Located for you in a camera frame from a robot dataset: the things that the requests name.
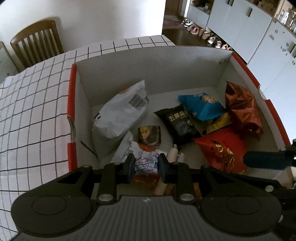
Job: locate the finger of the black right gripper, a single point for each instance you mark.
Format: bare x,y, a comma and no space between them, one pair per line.
270,160

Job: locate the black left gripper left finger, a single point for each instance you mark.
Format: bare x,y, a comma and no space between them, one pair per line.
111,176

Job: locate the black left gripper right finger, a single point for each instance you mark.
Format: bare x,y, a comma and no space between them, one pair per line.
180,175

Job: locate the white snack packet orange end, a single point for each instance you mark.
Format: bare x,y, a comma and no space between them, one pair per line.
127,146

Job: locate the purple candy packet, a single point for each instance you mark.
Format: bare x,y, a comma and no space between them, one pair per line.
146,165

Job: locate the large white snack bag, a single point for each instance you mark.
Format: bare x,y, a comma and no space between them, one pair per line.
117,116

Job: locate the dark red foil snack bag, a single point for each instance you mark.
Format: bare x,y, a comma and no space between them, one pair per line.
243,110

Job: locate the blue cookie snack packet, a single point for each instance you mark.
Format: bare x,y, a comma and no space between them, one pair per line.
202,106

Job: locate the beige sausage stick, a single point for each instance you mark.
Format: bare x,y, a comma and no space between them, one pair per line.
171,157

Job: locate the black sesame snack packet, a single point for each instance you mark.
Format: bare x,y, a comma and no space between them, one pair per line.
179,125

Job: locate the yellow snack packet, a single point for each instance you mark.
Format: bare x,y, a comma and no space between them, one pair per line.
208,126

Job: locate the white red cardboard box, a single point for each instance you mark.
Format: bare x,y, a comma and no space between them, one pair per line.
167,72

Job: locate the white grid tablecloth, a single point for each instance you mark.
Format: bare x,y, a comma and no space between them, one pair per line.
34,126

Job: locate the row of shoes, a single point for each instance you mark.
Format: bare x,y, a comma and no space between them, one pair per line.
206,34

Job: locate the white drawer sideboard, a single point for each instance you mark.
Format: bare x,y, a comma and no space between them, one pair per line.
7,66

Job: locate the brown wooden chair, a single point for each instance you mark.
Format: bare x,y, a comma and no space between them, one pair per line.
37,42

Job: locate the patterned door mat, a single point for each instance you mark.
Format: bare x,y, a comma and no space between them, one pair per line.
172,22

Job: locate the white wall cabinet unit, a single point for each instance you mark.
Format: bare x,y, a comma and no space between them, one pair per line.
264,43

